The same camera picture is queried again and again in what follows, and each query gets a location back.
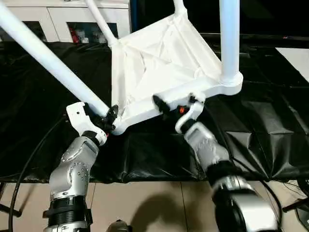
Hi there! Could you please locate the white plastic table top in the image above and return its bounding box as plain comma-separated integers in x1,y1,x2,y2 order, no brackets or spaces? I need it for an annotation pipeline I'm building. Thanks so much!
111,13,243,135

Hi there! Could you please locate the black mat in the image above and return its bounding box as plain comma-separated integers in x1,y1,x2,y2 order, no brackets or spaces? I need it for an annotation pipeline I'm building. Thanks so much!
0,32,309,183

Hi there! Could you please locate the dark rounded robot part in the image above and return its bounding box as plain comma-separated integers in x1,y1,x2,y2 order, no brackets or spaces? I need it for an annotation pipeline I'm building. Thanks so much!
108,219,132,232

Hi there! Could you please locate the white cabinet with glass doors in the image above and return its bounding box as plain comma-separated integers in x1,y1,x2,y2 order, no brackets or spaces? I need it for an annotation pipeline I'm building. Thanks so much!
0,0,132,44

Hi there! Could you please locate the white flat board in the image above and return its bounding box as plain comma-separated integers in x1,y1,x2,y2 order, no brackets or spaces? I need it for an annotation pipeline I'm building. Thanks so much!
275,47,309,83

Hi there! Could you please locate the thin black rod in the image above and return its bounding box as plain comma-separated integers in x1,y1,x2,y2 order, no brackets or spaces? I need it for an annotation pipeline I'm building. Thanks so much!
282,198,309,213

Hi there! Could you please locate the black flat stand base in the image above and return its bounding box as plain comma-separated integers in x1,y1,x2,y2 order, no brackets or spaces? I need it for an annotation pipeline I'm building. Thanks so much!
298,207,309,230

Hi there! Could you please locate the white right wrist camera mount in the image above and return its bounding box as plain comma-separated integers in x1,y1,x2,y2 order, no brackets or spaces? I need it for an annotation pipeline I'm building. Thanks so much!
175,93,206,133

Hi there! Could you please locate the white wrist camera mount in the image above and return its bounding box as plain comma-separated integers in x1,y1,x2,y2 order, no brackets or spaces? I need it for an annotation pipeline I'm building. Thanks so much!
175,93,206,133
66,101,108,145

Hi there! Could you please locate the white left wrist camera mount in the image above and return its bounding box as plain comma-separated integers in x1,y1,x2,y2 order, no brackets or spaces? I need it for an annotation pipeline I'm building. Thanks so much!
66,101,108,145

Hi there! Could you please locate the blue vertical post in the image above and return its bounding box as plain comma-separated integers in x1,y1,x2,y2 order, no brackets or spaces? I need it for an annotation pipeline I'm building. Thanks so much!
130,0,140,32

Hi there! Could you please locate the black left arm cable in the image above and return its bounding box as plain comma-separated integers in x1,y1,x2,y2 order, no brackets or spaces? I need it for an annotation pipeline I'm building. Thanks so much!
9,116,70,232

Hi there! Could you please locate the black metal stand frame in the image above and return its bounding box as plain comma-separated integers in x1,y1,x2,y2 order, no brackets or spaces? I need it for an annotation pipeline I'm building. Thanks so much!
0,182,34,218

